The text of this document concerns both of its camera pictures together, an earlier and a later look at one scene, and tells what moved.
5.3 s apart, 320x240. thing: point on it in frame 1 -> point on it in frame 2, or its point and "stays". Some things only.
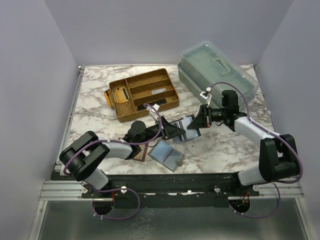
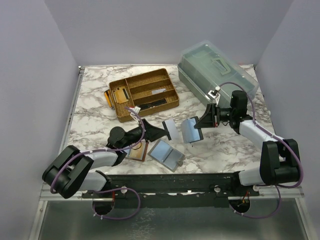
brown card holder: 141,155 stays
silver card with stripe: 158,91 stays
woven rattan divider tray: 129,95 stays
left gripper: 169,131 -> 152,133
